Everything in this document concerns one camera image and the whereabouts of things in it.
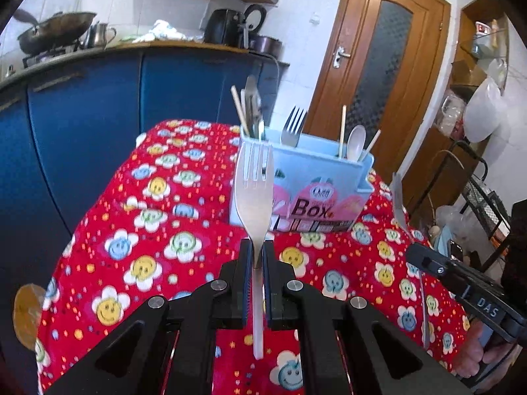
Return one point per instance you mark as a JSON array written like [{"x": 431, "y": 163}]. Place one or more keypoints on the light blue utensil box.
[{"x": 296, "y": 162}]

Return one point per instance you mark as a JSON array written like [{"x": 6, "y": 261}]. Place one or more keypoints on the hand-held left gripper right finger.
[{"x": 266, "y": 284}]

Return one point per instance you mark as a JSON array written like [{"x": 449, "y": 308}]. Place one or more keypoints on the black metal rack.
[{"x": 477, "y": 189}]

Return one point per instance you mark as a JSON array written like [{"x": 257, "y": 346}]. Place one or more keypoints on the white spoon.
[{"x": 356, "y": 142}]

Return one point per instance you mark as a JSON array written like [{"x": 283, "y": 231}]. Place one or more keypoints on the wooden door with glass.
[{"x": 362, "y": 70}]

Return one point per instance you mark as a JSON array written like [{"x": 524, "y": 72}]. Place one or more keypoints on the wooden chopstick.
[
  {"x": 371, "y": 144},
  {"x": 343, "y": 131},
  {"x": 238, "y": 107}
]

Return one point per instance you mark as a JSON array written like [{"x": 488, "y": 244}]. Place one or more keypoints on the white fork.
[{"x": 253, "y": 197}]

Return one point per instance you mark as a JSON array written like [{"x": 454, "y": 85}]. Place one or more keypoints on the black air fryer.
[{"x": 222, "y": 28}]

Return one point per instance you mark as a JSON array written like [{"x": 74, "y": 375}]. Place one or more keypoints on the cardboard box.
[{"x": 467, "y": 74}]

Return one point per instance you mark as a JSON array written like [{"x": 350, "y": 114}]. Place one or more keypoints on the wok with food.
[{"x": 57, "y": 28}]

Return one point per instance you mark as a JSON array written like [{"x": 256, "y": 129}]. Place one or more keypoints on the round black appliance lid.
[{"x": 256, "y": 18}]

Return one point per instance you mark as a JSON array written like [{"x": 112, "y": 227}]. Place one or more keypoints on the metal fork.
[{"x": 293, "y": 125}]

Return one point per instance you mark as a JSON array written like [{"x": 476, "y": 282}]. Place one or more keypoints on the dark cooker pot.
[{"x": 266, "y": 44}]

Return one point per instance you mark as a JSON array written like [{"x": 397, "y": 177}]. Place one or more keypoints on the wooden wall shelf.
[{"x": 465, "y": 28}]

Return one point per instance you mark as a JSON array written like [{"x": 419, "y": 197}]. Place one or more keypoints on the blue kitchen base cabinets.
[{"x": 74, "y": 140}]

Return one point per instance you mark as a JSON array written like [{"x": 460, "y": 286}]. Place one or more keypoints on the person's right hand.
[{"x": 473, "y": 352}]

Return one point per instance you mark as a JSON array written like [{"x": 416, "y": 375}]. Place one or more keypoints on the red floral tablecloth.
[{"x": 164, "y": 197}]

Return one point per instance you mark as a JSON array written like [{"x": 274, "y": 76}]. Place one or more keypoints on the round tan object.
[{"x": 26, "y": 317}]

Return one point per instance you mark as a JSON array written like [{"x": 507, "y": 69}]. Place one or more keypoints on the gas stove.
[{"x": 49, "y": 55}]

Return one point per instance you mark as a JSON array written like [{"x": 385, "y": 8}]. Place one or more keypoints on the white chopstick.
[{"x": 244, "y": 107}]

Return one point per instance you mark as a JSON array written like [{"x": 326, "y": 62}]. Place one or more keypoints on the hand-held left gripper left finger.
[{"x": 247, "y": 284}]

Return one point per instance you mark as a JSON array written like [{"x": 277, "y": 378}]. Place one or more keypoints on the clear plastic bag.
[{"x": 452, "y": 115}]

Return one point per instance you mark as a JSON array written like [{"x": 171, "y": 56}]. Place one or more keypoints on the white cloth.
[{"x": 160, "y": 32}]

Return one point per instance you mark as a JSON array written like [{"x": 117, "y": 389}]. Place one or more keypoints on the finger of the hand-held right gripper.
[{"x": 428, "y": 259}]

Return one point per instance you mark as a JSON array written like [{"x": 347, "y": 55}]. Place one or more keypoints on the white plastic bag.
[{"x": 486, "y": 111}]

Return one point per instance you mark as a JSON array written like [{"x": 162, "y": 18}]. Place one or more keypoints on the metal kettle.
[{"x": 99, "y": 35}]

